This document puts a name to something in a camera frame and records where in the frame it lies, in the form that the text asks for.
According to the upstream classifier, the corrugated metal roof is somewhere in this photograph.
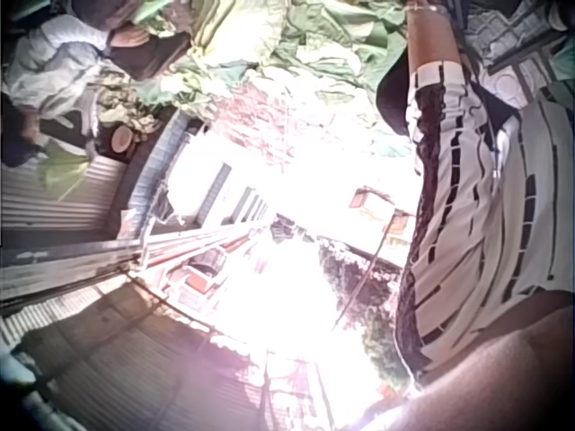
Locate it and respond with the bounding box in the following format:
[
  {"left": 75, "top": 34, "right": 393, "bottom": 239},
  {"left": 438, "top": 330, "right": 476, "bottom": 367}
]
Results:
[{"left": 0, "top": 277, "right": 270, "bottom": 431}]

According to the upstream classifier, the green leaf sheet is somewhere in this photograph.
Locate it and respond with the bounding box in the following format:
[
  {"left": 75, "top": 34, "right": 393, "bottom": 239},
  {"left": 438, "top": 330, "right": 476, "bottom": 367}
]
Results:
[{"left": 36, "top": 142, "right": 91, "bottom": 202}]

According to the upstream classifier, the round wooden chopping block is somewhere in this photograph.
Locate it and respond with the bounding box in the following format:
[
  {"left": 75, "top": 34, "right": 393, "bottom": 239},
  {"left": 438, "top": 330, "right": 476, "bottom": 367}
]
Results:
[{"left": 110, "top": 124, "right": 137, "bottom": 154}]

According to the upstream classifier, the thin wrist bracelet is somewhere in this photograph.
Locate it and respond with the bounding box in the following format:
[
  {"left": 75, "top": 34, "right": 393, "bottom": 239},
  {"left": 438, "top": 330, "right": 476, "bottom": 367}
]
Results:
[{"left": 402, "top": 3, "right": 450, "bottom": 15}]

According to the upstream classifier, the building with orange signs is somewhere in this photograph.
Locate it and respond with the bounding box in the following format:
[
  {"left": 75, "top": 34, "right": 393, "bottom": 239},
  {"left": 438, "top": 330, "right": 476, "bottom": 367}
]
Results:
[{"left": 348, "top": 186, "right": 417, "bottom": 252}]

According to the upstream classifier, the overhead cable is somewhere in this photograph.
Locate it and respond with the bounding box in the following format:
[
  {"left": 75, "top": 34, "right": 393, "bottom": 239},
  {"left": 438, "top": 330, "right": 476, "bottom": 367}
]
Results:
[{"left": 331, "top": 215, "right": 393, "bottom": 330}]

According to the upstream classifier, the green tree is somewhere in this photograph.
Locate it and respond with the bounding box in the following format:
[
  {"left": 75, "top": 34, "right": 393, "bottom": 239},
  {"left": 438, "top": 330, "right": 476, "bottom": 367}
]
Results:
[{"left": 316, "top": 242, "right": 415, "bottom": 396}]

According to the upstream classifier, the blue pillar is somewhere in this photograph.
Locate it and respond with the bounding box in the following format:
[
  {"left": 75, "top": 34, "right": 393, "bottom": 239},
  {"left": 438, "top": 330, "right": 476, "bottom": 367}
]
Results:
[{"left": 128, "top": 111, "right": 192, "bottom": 235}]

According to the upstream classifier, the heap of green leaves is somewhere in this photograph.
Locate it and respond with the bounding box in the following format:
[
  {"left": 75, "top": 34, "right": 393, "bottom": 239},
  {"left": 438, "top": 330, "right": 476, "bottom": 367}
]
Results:
[{"left": 134, "top": 0, "right": 415, "bottom": 158}]

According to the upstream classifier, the corrugated metal shutter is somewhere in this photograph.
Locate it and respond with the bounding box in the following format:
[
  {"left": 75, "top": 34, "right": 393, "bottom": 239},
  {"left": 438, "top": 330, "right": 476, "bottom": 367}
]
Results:
[{"left": 0, "top": 154, "right": 132, "bottom": 235}]

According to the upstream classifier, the grey metal awning beam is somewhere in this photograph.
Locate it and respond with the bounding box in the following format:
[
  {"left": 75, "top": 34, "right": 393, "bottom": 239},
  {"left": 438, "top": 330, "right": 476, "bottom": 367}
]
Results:
[{"left": 0, "top": 223, "right": 271, "bottom": 312}]

